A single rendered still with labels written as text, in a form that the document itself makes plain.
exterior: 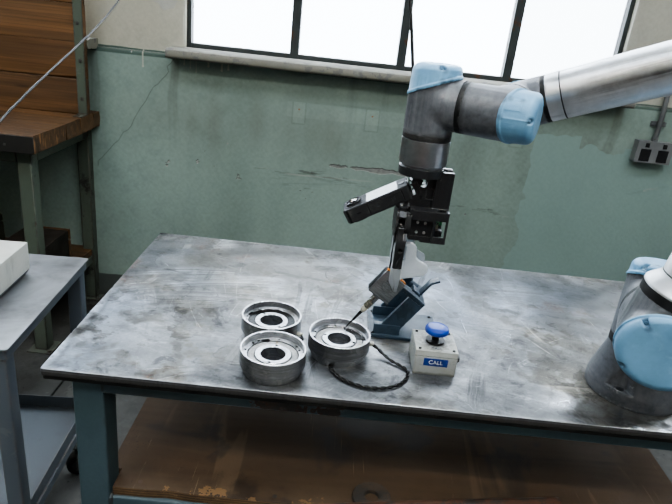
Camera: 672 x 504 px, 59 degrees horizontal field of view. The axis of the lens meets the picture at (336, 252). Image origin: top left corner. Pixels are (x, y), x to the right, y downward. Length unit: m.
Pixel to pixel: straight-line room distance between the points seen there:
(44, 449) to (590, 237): 2.25
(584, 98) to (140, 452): 0.97
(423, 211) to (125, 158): 1.96
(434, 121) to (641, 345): 0.41
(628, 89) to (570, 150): 1.74
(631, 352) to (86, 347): 0.81
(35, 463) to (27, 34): 1.62
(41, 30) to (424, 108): 1.98
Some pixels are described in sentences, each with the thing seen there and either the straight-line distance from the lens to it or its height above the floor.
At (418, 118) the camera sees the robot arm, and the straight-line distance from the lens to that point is 0.89.
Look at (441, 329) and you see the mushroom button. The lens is 1.00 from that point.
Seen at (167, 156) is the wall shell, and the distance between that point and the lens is 2.67.
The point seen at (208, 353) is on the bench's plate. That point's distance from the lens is 1.01.
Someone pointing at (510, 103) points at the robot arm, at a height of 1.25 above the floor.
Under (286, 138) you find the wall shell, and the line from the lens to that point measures 2.55.
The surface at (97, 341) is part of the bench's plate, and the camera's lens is 1.06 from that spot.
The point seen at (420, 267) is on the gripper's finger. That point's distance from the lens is 0.97.
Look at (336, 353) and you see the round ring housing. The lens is 0.97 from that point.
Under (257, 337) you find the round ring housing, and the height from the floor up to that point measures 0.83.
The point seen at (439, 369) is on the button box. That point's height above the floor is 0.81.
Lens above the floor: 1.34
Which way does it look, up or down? 22 degrees down
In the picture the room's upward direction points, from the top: 6 degrees clockwise
